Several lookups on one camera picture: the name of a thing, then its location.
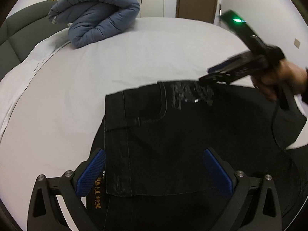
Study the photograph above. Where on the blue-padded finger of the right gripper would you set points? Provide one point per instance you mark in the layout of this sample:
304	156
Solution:
222	67

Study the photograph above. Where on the black denim pants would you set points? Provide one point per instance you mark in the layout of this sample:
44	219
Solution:
155	136

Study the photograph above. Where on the beige wall socket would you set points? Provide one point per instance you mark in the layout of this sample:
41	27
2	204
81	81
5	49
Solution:
297	43

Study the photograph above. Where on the dark grey headboard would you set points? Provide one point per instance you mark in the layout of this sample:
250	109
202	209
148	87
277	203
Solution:
22	31

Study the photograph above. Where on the right hand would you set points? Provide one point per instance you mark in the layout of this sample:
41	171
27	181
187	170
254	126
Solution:
294	76

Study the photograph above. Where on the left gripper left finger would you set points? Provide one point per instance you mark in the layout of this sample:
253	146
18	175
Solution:
44	211

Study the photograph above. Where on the blue folded duvet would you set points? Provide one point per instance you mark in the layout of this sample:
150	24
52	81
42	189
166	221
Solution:
94	20

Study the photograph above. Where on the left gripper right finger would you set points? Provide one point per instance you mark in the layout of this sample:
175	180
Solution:
253	203

